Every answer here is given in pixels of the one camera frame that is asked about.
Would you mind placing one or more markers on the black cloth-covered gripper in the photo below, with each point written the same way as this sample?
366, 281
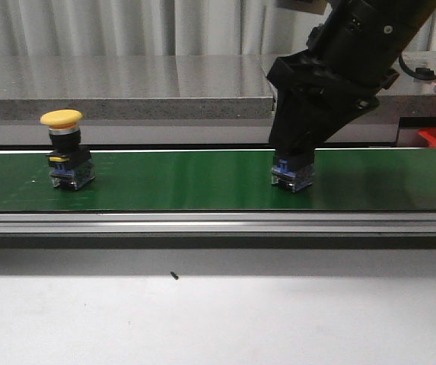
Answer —
313, 102

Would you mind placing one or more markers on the yellow mushroom push button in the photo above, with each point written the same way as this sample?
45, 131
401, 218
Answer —
70, 164

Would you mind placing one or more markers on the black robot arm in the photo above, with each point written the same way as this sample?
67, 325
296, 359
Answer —
360, 40

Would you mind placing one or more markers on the grey stone countertop right slab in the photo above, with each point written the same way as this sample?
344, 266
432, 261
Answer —
408, 97

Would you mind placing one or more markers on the grey stone countertop slab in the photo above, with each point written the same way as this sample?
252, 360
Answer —
408, 97
134, 87

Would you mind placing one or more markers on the black sensor module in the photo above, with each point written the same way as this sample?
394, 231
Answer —
425, 74

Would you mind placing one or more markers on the green conveyor belt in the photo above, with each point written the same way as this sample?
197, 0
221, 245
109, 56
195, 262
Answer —
386, 179

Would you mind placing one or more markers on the small black screw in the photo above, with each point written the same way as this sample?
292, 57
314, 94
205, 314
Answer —
174, 275

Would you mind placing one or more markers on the grey stone countertop left slab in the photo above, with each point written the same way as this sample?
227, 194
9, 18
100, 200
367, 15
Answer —
134, 87

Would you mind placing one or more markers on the white cabinet front panel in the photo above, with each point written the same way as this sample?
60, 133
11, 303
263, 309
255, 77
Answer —
189, 131

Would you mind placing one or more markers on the aluminium conveyor frame rail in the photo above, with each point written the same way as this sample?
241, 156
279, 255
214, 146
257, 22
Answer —
299, 223

